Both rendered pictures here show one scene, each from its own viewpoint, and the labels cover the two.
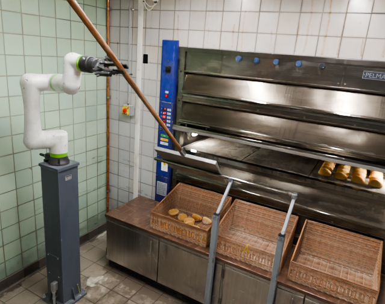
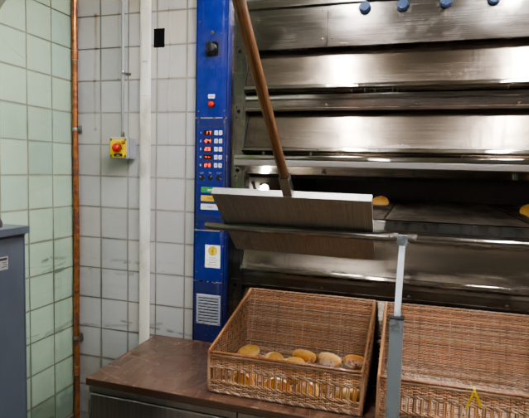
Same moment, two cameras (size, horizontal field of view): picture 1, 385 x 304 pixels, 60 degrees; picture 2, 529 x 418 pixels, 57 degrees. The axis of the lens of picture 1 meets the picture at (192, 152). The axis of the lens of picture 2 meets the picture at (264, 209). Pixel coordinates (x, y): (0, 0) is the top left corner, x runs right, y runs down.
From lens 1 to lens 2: 1.19 m
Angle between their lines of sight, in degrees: 16
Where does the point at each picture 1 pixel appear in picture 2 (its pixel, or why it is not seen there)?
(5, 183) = not seen: outside the picture
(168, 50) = (210, 12)
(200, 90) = (286, 81)
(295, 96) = (495, 63)
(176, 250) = not seen: outside the picture
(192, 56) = (262, 18)
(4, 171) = not seen: outside the picture
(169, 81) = (215, 72)
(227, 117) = (350, 129)
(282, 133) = (475, 142)
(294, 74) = (486, 21)
